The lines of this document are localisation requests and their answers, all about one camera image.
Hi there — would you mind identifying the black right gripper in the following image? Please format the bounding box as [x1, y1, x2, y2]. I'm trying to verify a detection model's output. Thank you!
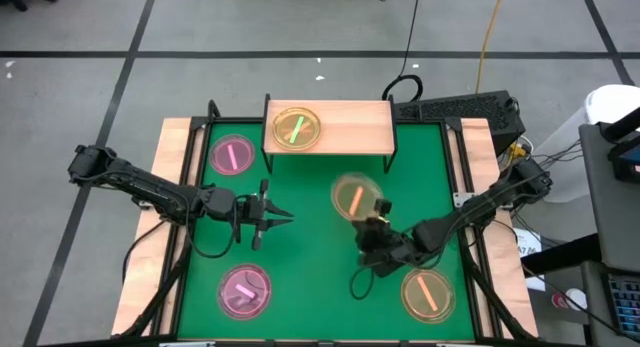
[352, 198, 417, 279]

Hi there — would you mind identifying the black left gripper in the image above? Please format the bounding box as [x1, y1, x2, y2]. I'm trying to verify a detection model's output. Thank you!
[233, 179, 295, 252]

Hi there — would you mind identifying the orange transparent plastic plate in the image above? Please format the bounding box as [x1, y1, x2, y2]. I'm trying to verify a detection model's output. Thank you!
[399, 267, 457, 324]
[329, 171, 385, 222]
[272, 106, 322, 152]

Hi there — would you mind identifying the pink transparent plastic plate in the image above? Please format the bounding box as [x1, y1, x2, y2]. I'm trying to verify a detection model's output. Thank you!
[208, 133, 256, 177]
[216, 263, 274, 321]

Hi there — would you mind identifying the green table mat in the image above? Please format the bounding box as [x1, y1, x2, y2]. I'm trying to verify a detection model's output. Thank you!
[175, 121, 476, 341]

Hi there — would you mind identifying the black computer case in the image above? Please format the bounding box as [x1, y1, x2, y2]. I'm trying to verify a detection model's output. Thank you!
[394, 89, 527, 156]

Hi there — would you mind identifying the white paper label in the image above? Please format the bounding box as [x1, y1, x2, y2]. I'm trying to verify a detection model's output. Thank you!
[512, 227, 546, 292]

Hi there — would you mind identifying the pink and white roll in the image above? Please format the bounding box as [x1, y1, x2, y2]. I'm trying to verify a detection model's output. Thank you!
[551, 288, 589, 312]

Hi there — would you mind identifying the grey equipment cart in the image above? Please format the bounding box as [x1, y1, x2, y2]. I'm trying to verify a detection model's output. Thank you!
[578, 121, 640, 347]

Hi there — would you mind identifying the black device with blue screen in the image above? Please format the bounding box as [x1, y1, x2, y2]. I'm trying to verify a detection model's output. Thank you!
[607, 136, 640, 184]

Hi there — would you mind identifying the white bin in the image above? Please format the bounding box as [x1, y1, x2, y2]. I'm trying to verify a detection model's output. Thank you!
[542, 84, 640, 203]

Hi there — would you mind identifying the blue-lit keyboard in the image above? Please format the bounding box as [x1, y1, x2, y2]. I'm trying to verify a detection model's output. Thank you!
[602, 271, 640, 339]

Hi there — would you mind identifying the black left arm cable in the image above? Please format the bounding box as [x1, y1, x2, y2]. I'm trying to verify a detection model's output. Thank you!
[121, 199, 242, 284]

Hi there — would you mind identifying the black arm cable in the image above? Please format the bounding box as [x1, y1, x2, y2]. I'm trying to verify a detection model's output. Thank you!
[348, 264, 377, 301]
[121, 199, 242, 284]

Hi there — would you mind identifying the wooden shelf with black frame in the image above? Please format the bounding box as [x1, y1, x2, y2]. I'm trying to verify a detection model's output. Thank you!
[260, 93, 399, 174]

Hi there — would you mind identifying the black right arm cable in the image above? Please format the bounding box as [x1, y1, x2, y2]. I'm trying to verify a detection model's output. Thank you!
[348, 264, 377, 301]

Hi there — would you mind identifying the black metal table frame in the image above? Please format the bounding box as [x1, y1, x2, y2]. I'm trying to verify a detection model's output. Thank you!
[112, 99, 540, 347]

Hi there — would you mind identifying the black hanging cable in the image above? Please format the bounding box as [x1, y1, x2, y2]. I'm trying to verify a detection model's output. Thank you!
[381, 0, 425, 102]

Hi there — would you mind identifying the yellow hanging cable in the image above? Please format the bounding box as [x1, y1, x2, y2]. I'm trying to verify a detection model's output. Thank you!
[474, 0, 507, 94]

